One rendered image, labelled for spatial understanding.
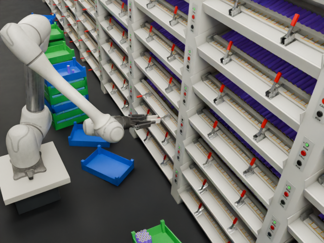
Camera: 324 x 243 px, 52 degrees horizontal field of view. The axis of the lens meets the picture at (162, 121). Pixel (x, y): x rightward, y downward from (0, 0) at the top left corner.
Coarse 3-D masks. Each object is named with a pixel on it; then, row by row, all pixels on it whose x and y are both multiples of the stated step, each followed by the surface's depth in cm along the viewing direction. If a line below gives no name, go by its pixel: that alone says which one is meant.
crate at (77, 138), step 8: (80, 128) 261; (72, 136) 254; (80, 136) 255; (88, 136) 255; (96, 136) 256; (72, 144) 245; (80, 144) 245; (88, 144) 245; (96, 144) 245; (104, 144) 245
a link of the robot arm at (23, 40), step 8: (8, 24) 146; (16, 24) 148; (24, 24) 152; (0, 32) 146; (8, 32) 144; (16, 32) 145; (24, 32) 148; (32, 32) 152; (8, 40) 145; (16, 40) 145; (24, 40) 147; (32, 40) 150; (40, 40) 157; (8, 48) 149; (16, 48) 146; (24, 48) 147; (32, 48) 149; (16, 56) 150; (24, 56) 148; (32, 56) 150
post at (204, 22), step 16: (192, 0) 138; (208, 16) 138; (192, 48) 147; (192, 64) 151; (208, 64) 153; (192, 96) 160; (192, 128) 173; (176, 144) 187; (176, 160) 193; (176, 192) 205
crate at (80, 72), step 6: (72, 60) 258; (54, 66) 252; (60, 66) 255; (66, 66) 258; (72, 66) 261; (78, 66) 257; (84, 66) 246; (60, 72) 252; (66, 72) 253; (78, 72) 244; (84, 72) 248; (66, 78) 241; (72, 78) 244; (78, 78) 247; (48, 84) 235
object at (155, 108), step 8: (136, 80) 226; (136, 88) 224; (152, 88) 220; (144, 96) 216; (152, 96) 214; (152, 104) 209; (168, 104) 205; (160, 112) 202; (176, 112) 198; (168, 120) 196; (168, 128) 194; (176, 128) 189
